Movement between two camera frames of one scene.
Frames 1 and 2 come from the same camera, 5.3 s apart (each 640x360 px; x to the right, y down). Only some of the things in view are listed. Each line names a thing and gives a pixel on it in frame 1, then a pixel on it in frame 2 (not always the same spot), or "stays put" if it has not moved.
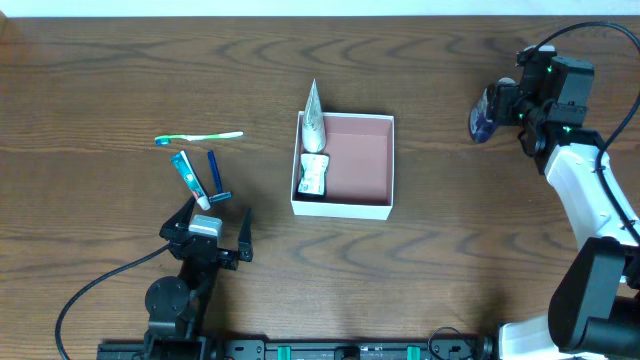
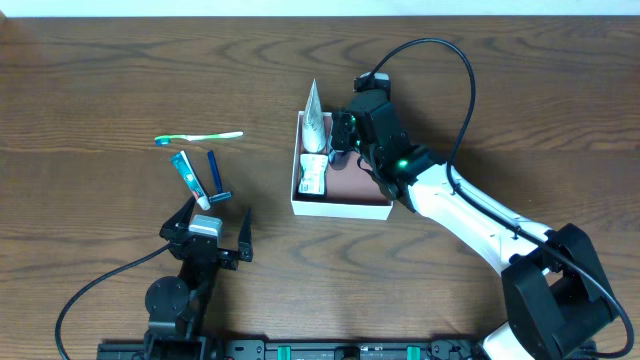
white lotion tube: [314, 133] stays put
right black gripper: [503, 100] -> [340, 130]
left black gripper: [203, 245] stays put
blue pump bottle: [482, 122] -> [338, 159]
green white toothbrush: [166, 140] stays put
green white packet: [314, 173] stays put
